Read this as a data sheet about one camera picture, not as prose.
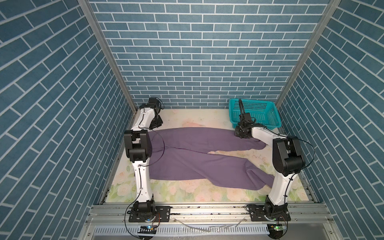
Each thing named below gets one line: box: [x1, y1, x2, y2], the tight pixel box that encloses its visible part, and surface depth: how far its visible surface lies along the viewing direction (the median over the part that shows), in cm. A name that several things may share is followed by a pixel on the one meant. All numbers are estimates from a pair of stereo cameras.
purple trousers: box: [149, 127, 275, 191], surface depth 94 cm
